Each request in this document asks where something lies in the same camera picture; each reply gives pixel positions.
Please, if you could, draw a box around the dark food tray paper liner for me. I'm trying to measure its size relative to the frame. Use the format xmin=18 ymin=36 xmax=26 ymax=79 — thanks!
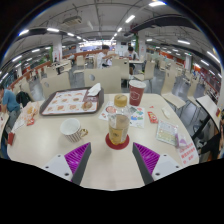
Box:
xmin=39 ymin=86 xmax=105 ymax=117

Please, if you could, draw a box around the red paper cup with lid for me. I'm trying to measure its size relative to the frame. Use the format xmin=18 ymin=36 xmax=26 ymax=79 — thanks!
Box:
xmin=128 ymin=79 xmax=147 ymax=107

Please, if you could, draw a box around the beige chair with round hole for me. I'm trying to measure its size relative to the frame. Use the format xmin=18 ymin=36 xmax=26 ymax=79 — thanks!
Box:
xmin=39 ymin=71 xmax=72 ymax=99
xmin=83 ymin=65 xmax=123 ymax=94

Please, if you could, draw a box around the white red-lettered table sticker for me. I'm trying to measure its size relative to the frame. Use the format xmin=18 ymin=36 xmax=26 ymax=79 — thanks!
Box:
xmin=178 ymin=142 xmax=200 ymax=166

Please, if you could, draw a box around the group of ceiling lights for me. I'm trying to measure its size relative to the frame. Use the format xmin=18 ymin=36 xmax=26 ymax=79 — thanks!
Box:
xmin=0 ymin=0 xmax=224 ymax=81

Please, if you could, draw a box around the black backpack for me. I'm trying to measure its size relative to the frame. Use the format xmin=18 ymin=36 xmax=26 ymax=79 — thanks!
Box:
xmin=15 ymin=90 xmax=34 ymax=108

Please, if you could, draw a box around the white sachet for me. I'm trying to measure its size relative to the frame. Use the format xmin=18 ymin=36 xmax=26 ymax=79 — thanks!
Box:
xmin=161 ymin=107 xmax=172 ymax=119

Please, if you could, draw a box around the white table black pedestal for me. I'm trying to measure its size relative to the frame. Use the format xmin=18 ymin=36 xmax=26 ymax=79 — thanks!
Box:
xmin=193 ymin=94 xmax=223 ymax=141

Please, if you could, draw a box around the clear plastic bag with card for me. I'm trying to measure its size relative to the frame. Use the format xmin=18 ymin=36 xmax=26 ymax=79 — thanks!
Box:
xmin=155 ymin=119 xmax=188 ymax=148

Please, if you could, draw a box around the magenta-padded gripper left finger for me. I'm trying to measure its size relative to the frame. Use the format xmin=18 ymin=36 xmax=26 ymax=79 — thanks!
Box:
xmin=42 ymin=142 xmax=92 ymax=186

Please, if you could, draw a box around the person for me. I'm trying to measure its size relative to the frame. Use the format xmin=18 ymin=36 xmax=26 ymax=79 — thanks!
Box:
xmin=123 ymin=46 xmax=140 ymax=68
xmin=199 ymin=114 xmax=224 ymax=160
xmin=0 ymin=131 xmax=10 ymax=160
xmin=0 ymin=85 xmax=22 ymax=121
xmin=96 ymin=44 xmax=116 ymax=69

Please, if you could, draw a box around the crumpled white napkin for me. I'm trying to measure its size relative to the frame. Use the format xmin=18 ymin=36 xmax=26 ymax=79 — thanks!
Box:
xmin=86 ymin=82 xmax=102 ymax=98

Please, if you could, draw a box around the clear bottle with tan cap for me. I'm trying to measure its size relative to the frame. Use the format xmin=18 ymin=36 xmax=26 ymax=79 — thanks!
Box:
xmin=107 ymin=93 xmax=131 ymax=146

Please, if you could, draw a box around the white patterned mug gold handle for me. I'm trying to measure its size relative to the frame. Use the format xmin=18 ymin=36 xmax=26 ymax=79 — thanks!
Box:
xmin=59 ymin=117 xmax=89 ymax=143

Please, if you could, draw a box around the colourful printed flyer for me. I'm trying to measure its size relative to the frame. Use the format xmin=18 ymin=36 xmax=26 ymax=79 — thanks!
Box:
xmin=98 ymin=100 xmax=146 ymax=129

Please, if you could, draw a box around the group of beige chairs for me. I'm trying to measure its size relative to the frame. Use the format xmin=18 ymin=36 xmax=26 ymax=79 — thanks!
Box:
xmin=9 ymin=53 xmax=214 ymax=111

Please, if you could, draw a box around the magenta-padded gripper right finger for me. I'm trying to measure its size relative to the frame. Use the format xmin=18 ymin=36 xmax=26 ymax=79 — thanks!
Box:
xmin=132 ymin=142 xmax=183 ymax=186

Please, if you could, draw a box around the ceiling air conditioner unit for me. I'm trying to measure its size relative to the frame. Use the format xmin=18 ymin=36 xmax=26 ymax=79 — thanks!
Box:
xmin=62 ymin=15 xmax=83 ymax=28

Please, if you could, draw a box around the white paper receipt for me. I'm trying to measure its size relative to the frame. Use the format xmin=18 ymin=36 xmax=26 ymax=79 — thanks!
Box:
xmin=11 ymin=118 xmax=26 ymax=133

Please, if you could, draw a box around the crumpled food wrapper bag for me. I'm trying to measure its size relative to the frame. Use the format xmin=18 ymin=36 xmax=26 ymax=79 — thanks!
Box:
xmin=14 ymin=101 xmax=41 ymax=129

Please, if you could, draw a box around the flat round red coaster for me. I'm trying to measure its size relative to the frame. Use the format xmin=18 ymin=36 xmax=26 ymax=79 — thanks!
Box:
xmin=105 ymin=132 xmax=131 ymax=151

